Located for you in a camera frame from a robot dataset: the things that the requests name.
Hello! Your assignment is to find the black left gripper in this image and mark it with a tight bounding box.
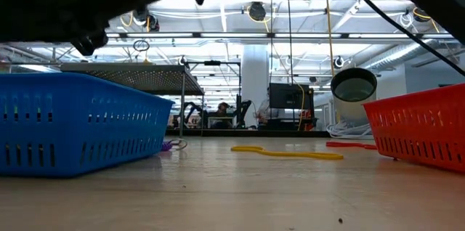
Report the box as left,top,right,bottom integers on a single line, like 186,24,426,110
0,0,112,57

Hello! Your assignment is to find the yellow rubber band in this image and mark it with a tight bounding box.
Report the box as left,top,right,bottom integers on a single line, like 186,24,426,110
230,145,344,161

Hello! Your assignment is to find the red rubber band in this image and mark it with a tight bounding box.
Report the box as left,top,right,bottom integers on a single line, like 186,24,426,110
325,141,379,151

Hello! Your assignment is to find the overhead light bar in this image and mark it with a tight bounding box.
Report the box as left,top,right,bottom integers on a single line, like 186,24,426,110
105,31,465,40

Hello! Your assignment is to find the white building column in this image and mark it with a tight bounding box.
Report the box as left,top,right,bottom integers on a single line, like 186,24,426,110
240,44,270,129

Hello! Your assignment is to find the grey perforated metal shelf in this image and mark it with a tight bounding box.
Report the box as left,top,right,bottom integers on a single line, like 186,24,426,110
60,62,206,138

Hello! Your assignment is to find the person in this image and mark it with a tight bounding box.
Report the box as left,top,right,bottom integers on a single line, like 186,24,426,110
256,87,272,126
210,102,233,129

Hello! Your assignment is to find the blue plastic basket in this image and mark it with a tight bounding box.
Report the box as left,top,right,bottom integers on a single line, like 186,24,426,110
0,72,174,179

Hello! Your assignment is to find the black monitor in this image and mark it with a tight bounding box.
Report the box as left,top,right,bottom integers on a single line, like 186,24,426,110
269,82,315,110

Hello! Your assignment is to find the red plastic basket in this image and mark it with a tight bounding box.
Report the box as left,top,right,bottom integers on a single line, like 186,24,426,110
362,83,465,174

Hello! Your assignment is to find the black ceiling cable reel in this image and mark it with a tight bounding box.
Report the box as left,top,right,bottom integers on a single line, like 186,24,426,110
132,5,161,32
412,7,433,23
248,1,267,22

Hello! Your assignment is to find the black hanging cable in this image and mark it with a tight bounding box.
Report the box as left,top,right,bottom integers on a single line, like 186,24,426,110
284,0,295,84

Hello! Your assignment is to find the black aluminium table frame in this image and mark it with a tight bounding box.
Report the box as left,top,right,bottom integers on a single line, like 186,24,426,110
166,129,330,138

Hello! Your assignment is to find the thin yellow background cable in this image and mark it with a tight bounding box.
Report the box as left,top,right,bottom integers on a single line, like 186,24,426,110
296,81,306,131

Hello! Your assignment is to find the white coiled lamp cable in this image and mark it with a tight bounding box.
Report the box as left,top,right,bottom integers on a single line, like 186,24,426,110
325,120,375,140

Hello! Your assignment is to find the silver ventilation duct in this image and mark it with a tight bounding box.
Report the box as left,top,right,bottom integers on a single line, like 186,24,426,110
363,38,465,72

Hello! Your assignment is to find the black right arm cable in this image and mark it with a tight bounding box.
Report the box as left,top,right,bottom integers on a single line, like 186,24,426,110
334,0,465,78

